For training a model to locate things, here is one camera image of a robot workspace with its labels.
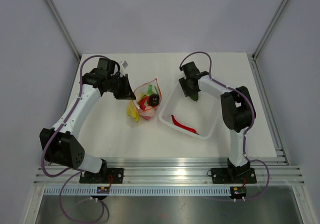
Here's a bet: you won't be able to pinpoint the yellow banana bunch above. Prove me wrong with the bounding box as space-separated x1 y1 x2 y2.
126 101 140 122

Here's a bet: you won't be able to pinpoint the white slotted cable duct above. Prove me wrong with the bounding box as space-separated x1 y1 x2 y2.
43 186 232 197

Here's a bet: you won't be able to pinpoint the small circuit board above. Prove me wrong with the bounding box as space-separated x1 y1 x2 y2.
230 186 247 197
96 186 110 194

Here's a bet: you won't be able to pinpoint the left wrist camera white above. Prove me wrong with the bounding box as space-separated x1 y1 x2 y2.
119 60 128 76

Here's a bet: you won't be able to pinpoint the green avocado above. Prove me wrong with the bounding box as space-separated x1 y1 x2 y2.
189 92 199 102

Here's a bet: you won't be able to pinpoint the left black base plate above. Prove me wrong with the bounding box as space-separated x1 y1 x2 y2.
79 167 124 184

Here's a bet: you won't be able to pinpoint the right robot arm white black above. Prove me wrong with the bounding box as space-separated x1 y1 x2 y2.
178 61 257 185

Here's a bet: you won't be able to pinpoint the left aluminium frame post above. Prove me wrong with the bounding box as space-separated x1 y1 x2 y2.
43 0 82 63

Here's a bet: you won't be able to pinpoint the left small circuit board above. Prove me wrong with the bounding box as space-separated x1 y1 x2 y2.
96 186 110 194

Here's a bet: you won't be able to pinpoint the clear zip bag orange zipper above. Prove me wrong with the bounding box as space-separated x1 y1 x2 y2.
126 77 162 128

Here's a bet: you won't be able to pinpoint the right small circuit board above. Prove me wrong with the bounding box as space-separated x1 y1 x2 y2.
230 186 247 197

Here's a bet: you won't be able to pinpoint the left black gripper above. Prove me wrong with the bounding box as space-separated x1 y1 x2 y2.
107 73 136 100

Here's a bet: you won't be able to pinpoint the aluminium frame post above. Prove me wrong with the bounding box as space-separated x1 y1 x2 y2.
43 0 82 63
252 0 291 61

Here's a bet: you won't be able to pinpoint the right aluminium frame post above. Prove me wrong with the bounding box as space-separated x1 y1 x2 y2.
252 0 291 61

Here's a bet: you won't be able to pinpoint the white plastic perforated basket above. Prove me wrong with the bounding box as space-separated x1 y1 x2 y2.
158 82 221 140

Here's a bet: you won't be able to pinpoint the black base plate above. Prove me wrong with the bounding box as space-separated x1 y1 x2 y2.
206 167 257 185
79 167 124 184

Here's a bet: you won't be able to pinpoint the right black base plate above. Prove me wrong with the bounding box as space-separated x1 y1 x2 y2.
206 167 257 185

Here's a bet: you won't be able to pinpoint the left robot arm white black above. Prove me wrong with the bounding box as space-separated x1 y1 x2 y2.
39 55 136 184

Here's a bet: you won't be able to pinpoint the aluminium mounting rail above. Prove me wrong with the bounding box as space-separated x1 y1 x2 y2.
33 157 306 187

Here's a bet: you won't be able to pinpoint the red chili pepper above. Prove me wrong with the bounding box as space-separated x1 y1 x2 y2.
171 114 199 135

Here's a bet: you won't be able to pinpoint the red dragon fruit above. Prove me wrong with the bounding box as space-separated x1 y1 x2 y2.
134 82 162 121

